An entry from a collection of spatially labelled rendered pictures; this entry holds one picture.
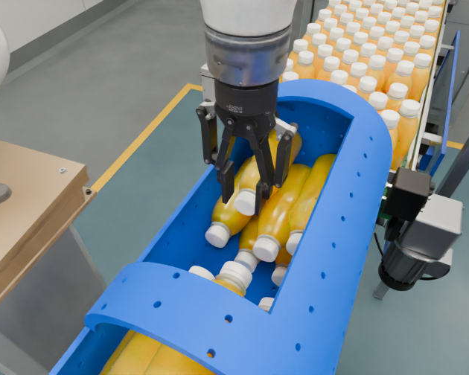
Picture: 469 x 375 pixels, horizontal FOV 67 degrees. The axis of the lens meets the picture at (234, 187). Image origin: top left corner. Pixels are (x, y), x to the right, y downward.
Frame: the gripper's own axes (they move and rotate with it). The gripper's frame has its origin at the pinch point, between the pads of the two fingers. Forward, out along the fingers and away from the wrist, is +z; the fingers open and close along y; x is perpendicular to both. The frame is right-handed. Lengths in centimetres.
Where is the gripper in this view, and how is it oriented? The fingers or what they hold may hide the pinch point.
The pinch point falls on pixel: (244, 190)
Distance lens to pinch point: 55.3
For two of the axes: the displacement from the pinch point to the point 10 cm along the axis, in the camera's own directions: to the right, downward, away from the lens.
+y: 9.0, 3.2, -3.0
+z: 0.1, 6.8, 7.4
